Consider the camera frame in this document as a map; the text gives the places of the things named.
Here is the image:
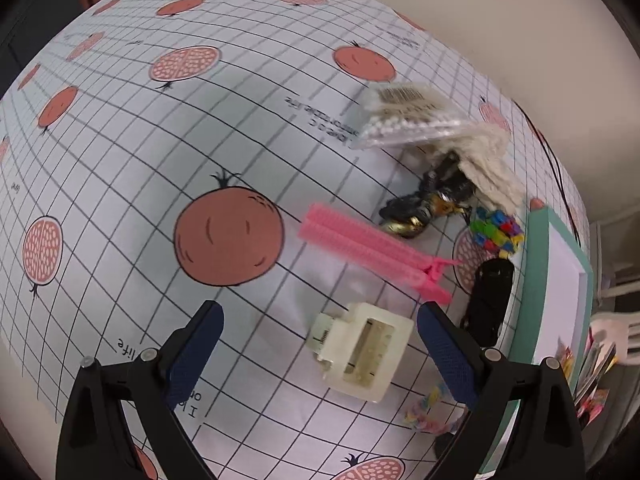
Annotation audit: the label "black gold foil candy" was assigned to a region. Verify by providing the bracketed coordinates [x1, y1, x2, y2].
[378, 152, 476, 238]

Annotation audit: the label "cotton swab bag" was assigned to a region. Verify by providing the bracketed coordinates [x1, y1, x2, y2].
[350, 82, 473, 151]

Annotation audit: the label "pink hair clip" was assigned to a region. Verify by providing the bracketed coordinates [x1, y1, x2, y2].
[299, 203, 463, 306]

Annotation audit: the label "black toy car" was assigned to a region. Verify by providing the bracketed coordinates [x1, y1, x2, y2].
[460, 258, 516, 348]

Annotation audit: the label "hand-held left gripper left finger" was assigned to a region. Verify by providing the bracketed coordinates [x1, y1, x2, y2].
[56, 300, 226, 480]

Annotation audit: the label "teal cardboard box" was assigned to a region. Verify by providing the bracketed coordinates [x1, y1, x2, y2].
[475, 207, 594, 476]

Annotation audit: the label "cream crochet scrunchie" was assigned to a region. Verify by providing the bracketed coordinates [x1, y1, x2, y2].
[425, 122, 526, 211]

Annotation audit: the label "colourful block toy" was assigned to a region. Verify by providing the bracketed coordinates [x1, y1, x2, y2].
[469, 207, 525, 258]

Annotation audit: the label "cream hair claw clip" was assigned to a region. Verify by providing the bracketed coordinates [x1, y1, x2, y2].
[306, 302, 416, 403]

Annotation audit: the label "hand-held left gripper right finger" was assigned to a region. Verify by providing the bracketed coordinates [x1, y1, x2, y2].
[416, 301, 586, 480]

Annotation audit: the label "cream plastic drawer shelf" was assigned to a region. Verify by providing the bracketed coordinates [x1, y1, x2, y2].
[589, 212, 640, 366]

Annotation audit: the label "pomegranate print tablecloth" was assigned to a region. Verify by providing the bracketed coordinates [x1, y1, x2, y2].
[0, 0, 593, 480]

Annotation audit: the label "colourful printed cards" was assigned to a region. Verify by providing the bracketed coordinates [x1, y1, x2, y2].
[557, 342, 618, 423]

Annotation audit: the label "pastel rainbow hair tie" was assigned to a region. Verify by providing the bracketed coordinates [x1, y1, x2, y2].
[404, 382, 466, 433]

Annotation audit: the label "black cable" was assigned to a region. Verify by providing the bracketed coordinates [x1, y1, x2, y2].
[515, 102, 583, 251]

